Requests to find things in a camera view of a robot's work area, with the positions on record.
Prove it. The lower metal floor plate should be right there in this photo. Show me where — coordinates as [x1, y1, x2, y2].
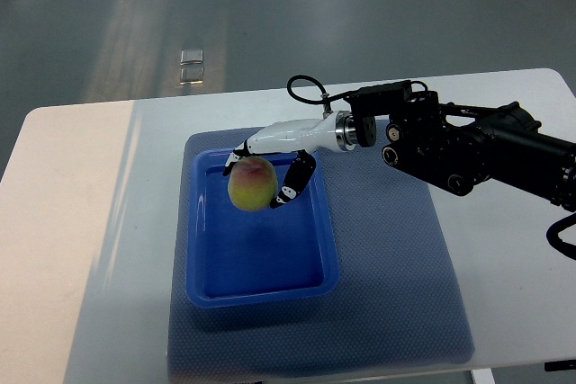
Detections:
[180, 65, 204, 85]

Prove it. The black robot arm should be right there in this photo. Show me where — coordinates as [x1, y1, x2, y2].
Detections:
[342, 80, 575, 211]

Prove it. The grey blue textured mat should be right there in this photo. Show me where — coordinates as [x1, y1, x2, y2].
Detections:
[167, 129, 474, 383]

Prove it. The metal floor plate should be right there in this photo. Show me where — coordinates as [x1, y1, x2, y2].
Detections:
[180, 65, 204, 85]
[180, 49, 203, 65]

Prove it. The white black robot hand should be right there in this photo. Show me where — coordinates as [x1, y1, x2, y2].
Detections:
[223, 111, 358, 209]

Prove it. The blue plastic tray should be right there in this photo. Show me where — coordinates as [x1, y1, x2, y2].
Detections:
[185, 148, 339, 309]

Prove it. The black table bracket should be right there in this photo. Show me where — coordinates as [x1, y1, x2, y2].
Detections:
[544, 359, 576, 372]

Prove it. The yellow red peach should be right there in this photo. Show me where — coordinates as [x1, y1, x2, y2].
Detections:
[228, 156, 278, 211]

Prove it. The upper metal floor plate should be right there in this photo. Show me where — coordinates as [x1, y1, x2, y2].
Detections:
[180, 49, 203, 65]

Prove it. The black cable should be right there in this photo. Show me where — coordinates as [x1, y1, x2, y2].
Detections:
[286, 75, 352, 118]

